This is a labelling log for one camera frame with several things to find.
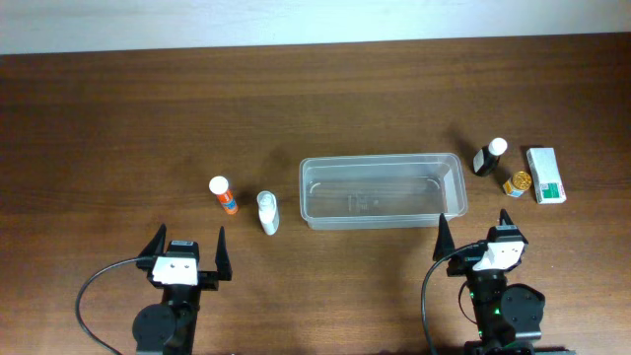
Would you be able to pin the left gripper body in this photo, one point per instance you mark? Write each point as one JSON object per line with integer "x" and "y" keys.
{"x": 202, "y": 280}

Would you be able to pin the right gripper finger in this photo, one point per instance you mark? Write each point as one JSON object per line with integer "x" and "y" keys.
{"x": 504, "y": 219}
{"x": 445, "y": 243}

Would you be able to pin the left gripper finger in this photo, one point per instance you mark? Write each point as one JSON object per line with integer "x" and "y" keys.
{"x": 156, "y": 246}
{"x": 222, "y": 260}

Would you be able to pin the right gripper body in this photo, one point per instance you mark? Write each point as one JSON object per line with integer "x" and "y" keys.
{"x": 464, "y": 261}

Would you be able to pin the small jar gold lid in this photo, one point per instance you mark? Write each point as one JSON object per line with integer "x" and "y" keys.
{"x": 517, "y": 184}

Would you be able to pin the white green medicine box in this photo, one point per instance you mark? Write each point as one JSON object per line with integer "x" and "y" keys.
{"x": 547, "y": 182}

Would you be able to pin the dark bottle white cap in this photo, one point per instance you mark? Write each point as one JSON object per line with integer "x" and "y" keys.
{"x": 487, "y": 158}

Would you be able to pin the white spray bottle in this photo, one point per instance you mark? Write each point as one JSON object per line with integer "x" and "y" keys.
{"x": 268, "y": 213}

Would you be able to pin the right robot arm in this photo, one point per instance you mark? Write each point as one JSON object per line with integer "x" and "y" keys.
{"x": 507, "y": 316}

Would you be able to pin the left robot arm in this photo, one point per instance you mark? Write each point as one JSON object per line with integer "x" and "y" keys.
{"x": 168, "y": 327}

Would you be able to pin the clear plastic container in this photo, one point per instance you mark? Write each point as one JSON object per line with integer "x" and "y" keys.
{"x": 381, "y": 191}

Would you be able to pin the orange tube white cap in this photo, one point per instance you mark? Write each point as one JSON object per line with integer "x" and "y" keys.
{"x": 220, "y": 187}

